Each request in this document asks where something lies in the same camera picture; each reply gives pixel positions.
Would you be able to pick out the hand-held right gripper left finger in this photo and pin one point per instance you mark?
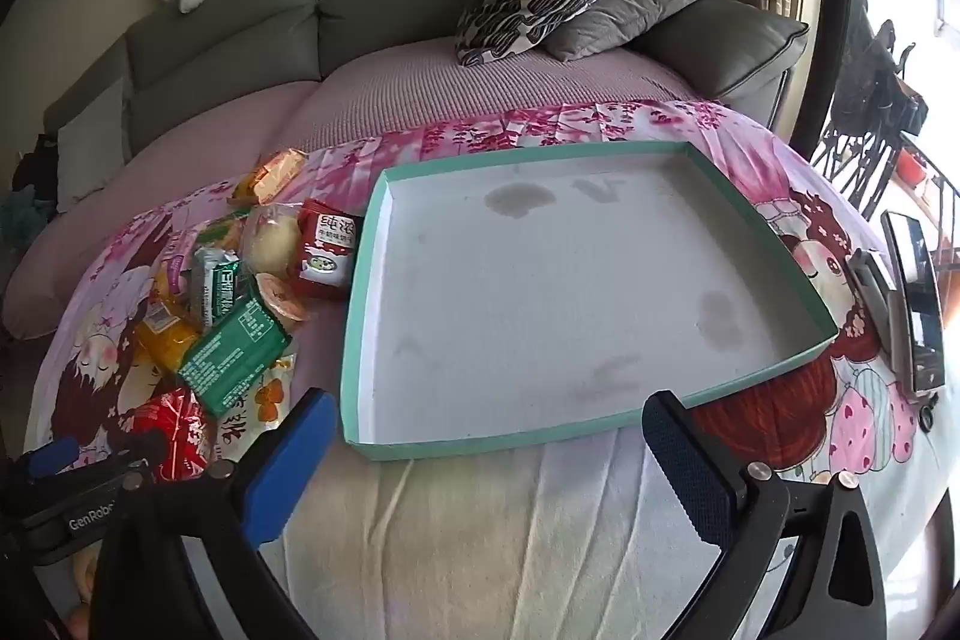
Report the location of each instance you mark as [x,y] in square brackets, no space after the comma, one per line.
[289,460]

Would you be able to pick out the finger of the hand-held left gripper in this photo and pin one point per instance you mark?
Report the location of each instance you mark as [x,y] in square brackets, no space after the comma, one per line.
[142,445]
[52,452]

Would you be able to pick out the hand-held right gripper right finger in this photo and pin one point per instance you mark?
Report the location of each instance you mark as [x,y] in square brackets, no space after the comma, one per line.
[690,467]

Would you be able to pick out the red gold patterned packet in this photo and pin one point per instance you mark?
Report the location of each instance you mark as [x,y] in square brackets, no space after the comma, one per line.
[176,430]

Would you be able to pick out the small green snack packet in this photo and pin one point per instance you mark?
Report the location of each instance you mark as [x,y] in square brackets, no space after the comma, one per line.
[214,295]

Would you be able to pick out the pink snack packet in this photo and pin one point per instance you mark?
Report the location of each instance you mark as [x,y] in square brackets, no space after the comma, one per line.
[176,269]

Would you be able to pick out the red white snack packet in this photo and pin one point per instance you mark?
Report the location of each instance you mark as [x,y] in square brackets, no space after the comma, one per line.
[326,250]

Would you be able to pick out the teal cardboard box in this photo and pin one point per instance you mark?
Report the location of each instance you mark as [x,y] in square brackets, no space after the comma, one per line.
[562,280]

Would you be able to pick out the yellow cake roll packet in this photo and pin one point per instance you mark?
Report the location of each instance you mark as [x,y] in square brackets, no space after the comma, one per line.
[274,175]

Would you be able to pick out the white orange print packet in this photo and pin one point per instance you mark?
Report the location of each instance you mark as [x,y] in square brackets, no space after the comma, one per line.
[266,396]

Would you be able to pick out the orange clear snack packet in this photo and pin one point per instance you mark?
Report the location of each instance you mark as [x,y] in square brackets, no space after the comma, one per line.
[161,340]

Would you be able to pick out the large green snack packet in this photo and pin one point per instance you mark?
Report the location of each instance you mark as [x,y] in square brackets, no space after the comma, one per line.
[232,355]

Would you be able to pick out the orange round snack cup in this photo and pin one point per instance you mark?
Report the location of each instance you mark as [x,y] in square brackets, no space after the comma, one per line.
[281,299]

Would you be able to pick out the pink printed blanket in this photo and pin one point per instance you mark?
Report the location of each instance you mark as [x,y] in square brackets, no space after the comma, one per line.
[480,535]

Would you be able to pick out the clear bread packet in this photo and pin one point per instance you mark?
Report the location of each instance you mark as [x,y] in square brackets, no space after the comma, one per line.
[274,242]

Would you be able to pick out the red green snack packet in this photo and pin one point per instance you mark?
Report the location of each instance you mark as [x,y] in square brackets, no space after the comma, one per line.
[217,231]

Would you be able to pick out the teal cloth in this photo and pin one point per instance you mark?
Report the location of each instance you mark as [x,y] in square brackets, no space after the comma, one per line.
[26,216]

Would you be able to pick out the black phone stand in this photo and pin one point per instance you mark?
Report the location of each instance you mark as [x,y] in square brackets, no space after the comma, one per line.
[928,415]

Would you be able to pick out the silver metal device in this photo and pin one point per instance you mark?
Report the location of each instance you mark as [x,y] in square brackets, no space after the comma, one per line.
[874,299]

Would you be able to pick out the black smartphone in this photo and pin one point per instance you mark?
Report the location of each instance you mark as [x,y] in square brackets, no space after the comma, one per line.
[919,302]

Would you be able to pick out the dark clothes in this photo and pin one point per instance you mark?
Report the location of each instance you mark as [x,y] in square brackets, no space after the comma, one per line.
[34,164]

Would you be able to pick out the black iron railing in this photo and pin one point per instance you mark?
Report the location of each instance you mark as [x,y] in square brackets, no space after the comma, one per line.
[855,160]

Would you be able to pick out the pink sofa cover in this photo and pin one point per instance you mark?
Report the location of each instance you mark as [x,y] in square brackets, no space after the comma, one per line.
[420,93]

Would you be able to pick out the grey pillow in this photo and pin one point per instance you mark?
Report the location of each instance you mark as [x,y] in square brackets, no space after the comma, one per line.
[645,3]

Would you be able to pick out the dark door frame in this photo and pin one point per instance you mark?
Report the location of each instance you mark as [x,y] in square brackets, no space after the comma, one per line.
[825,10]

